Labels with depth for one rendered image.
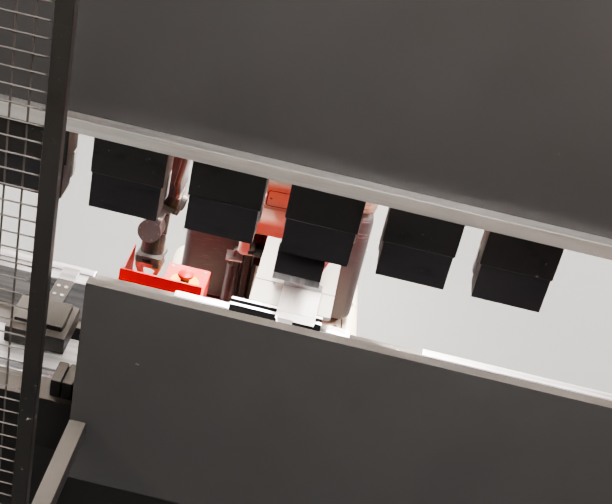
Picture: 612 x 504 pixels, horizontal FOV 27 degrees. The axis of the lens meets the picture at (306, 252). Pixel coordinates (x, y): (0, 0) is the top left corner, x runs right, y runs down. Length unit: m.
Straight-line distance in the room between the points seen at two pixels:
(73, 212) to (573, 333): 1.90
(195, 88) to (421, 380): 0.64
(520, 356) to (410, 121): 2.42
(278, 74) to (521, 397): 0.68
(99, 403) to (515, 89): 0.90
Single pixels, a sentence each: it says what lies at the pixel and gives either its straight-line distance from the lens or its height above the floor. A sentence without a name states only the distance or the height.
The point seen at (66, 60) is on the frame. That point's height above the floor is 1.86.
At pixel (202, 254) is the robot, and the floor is 0.45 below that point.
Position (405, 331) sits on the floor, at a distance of 4.45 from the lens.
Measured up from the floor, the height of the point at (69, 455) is 1.04.
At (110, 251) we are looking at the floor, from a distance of 4.54.
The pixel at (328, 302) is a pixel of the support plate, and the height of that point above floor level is 1.00.
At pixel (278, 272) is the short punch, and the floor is 1.10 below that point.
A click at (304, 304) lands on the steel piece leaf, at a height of 1.00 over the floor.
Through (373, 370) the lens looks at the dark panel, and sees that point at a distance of 2.09.
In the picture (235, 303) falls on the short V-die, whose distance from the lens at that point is 2.68.
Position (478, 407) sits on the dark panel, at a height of 1.28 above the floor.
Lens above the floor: 2.57
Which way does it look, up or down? 33 degrees down
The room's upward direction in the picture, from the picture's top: 13 degrees clockwise
